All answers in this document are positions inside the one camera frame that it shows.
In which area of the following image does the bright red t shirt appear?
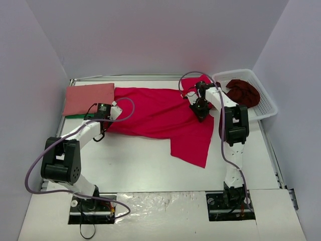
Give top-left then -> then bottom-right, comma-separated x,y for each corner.
108,87 -> 215,168

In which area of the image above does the dark red t shirt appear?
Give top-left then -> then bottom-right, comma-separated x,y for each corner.
226,79 -> 260,108

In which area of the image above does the folded salmon pink shirt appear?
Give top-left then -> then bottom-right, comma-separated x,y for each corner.
63,83 -> 115,116

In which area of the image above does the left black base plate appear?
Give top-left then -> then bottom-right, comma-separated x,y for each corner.
68,195 -> 116,225

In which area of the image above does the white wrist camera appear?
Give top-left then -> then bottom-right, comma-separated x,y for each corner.
183,91 -> 199,105
109,101 -> 122,121

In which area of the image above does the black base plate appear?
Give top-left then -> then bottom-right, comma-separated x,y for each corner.
206,191 -> 256,222
68,195 -> 116,225

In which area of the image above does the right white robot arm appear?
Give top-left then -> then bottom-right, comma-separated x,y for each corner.
187,81 -> 249,207

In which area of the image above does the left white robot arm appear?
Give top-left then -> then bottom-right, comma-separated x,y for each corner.
41,101 -> 122,210

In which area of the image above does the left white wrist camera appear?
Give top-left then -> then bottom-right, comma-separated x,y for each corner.
109,101 -> 122,121

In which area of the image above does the white plastic basket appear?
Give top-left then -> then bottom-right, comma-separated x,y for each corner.
213,69 -> 277,121

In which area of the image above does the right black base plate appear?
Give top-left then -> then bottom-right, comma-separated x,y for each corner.
206,191 -> 256,222

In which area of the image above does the folded green shirt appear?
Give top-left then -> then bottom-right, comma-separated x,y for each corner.
65,113 -> 94,119

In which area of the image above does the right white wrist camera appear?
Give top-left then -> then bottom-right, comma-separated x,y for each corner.
183,91 -> 199,105

